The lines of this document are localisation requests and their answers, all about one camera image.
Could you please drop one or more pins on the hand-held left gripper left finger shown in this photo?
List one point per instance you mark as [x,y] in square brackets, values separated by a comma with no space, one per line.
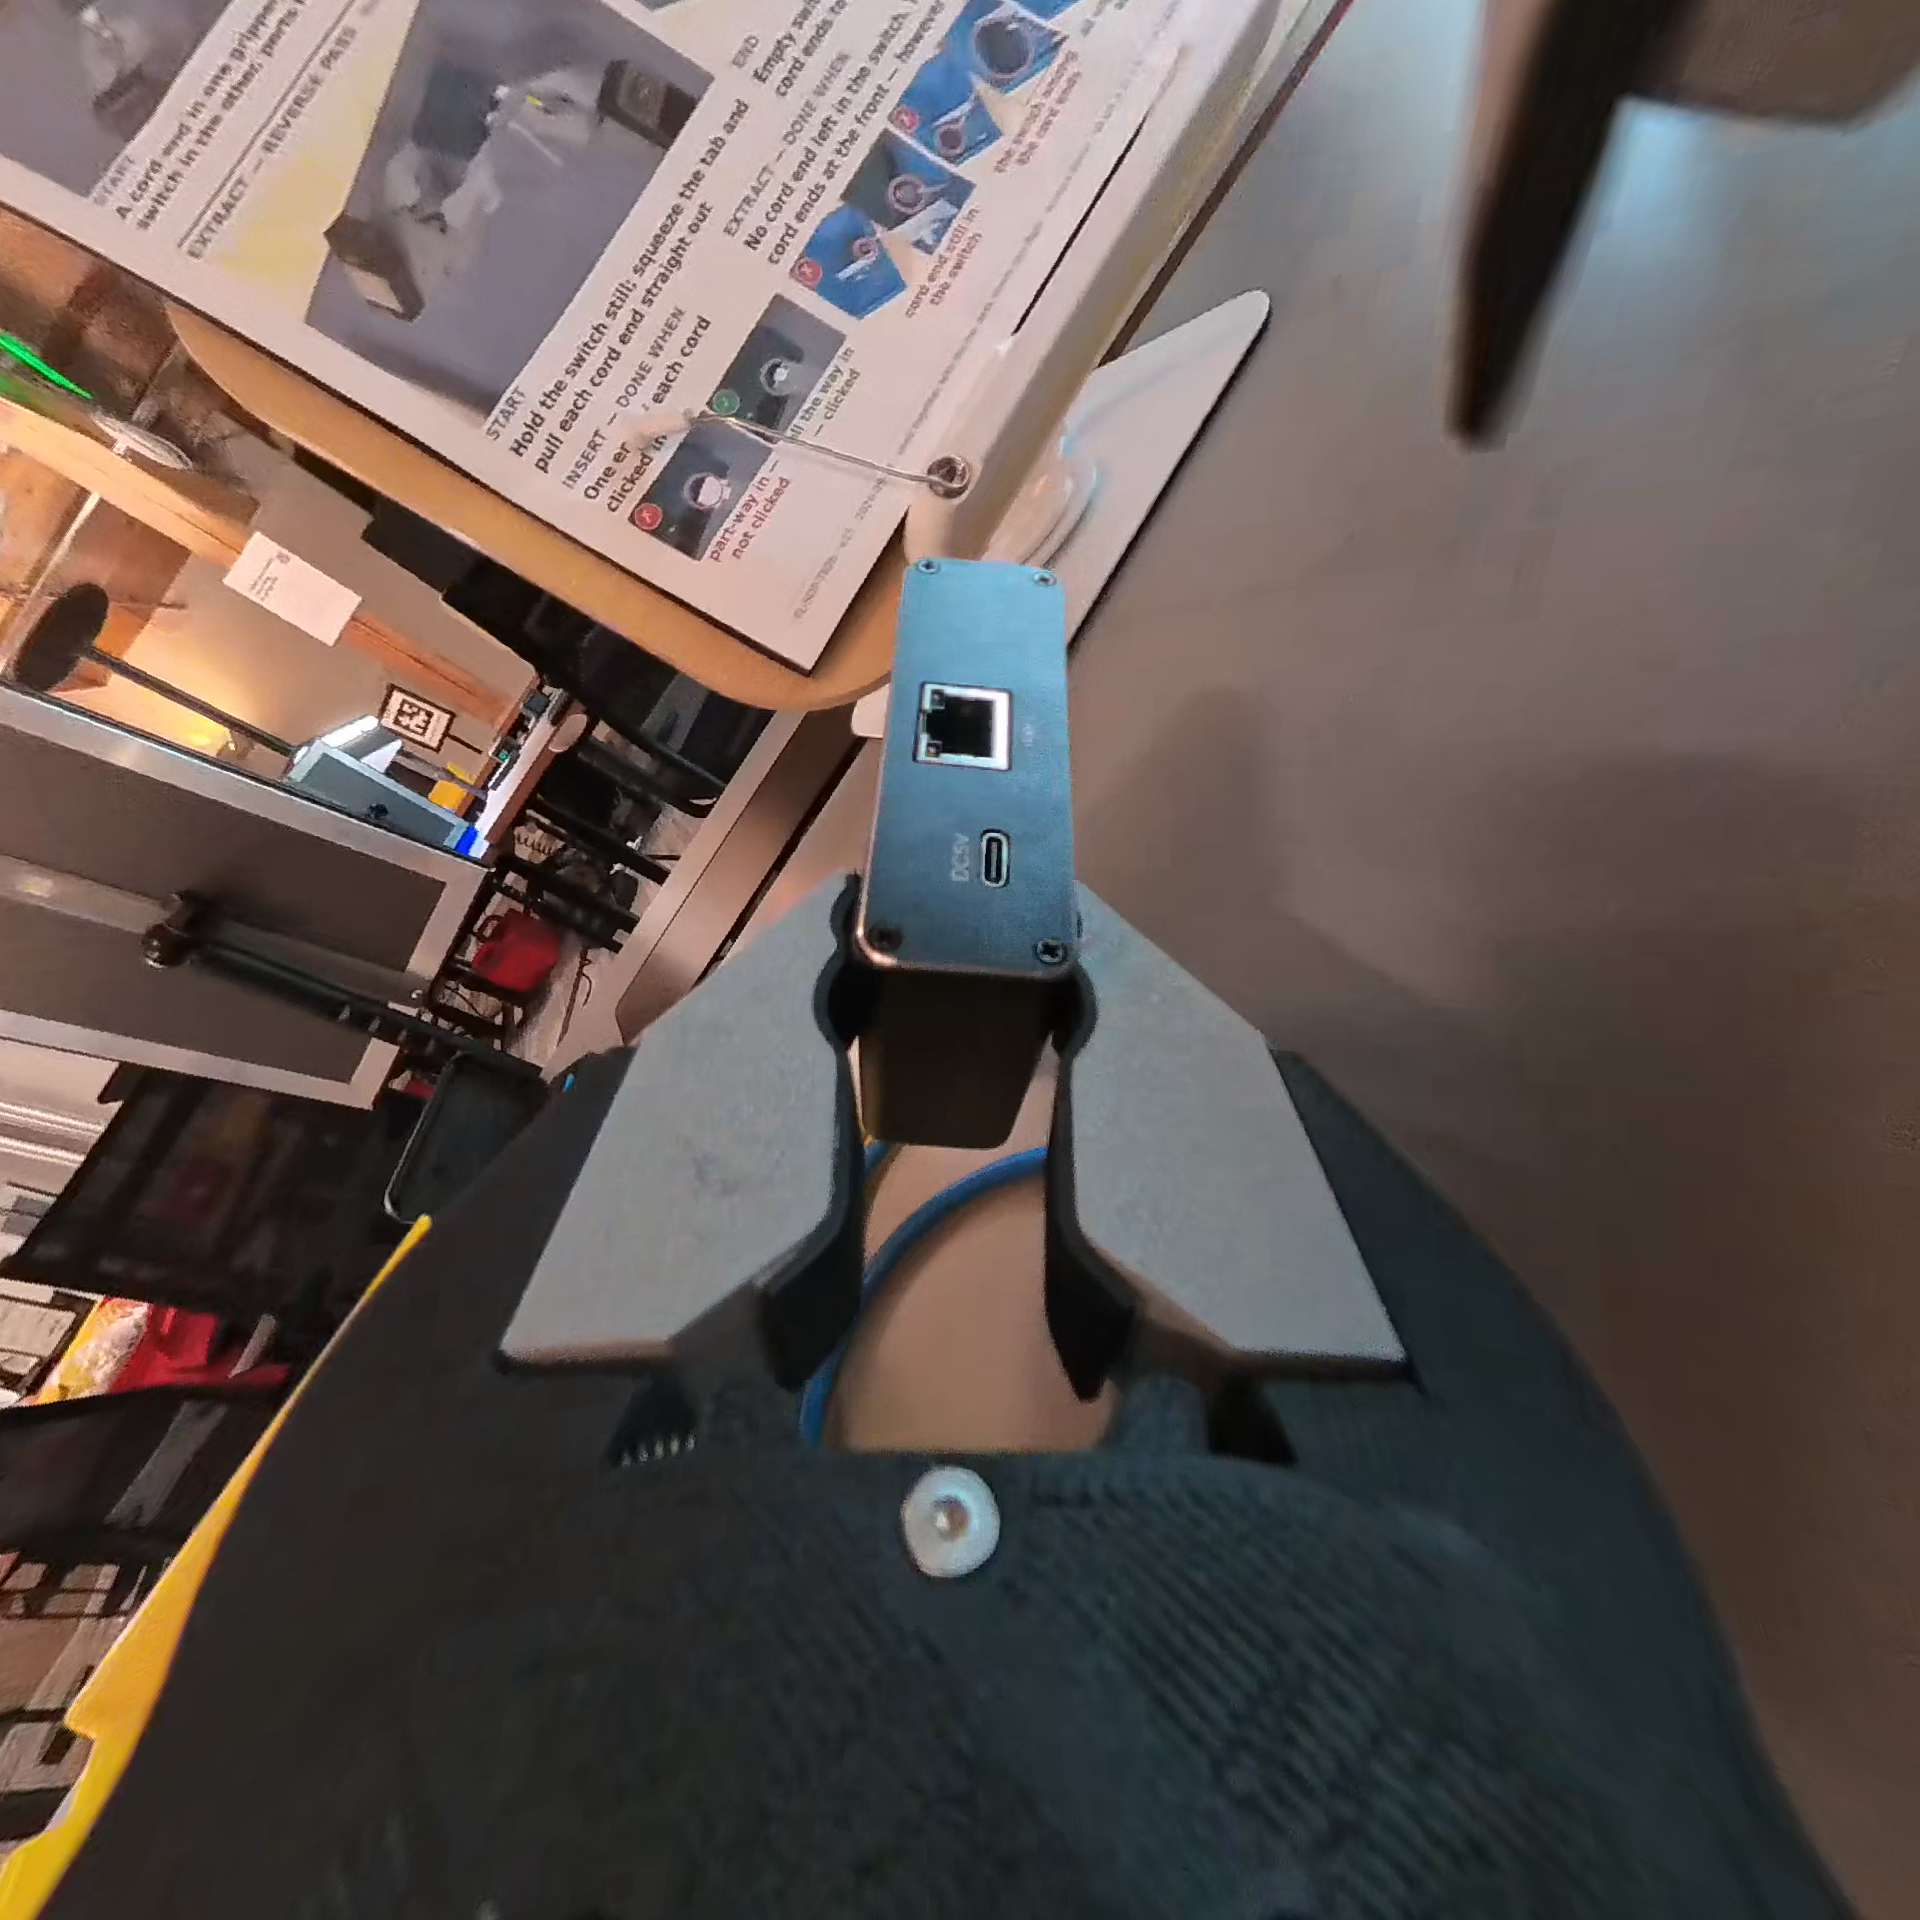
[707,1154]

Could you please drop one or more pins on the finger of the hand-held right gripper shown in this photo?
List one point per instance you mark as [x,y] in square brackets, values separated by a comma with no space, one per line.
[1545,181]

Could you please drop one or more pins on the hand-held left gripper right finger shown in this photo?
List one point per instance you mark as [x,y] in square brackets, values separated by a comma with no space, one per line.
[1201,1201]

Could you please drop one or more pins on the black ethernet splitter box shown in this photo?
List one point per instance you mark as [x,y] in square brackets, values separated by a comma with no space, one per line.
[960,840]

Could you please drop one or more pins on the red bag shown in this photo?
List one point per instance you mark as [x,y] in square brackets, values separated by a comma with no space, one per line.
[517,951]

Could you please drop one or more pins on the white paper tag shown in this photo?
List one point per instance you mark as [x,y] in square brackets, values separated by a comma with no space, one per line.
[291,588]

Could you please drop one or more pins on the printed instruction sheet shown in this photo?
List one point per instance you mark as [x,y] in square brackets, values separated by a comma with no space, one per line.
[599,298]

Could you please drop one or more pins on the beige display board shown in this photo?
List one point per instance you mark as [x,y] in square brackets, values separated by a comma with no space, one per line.
[225,360]

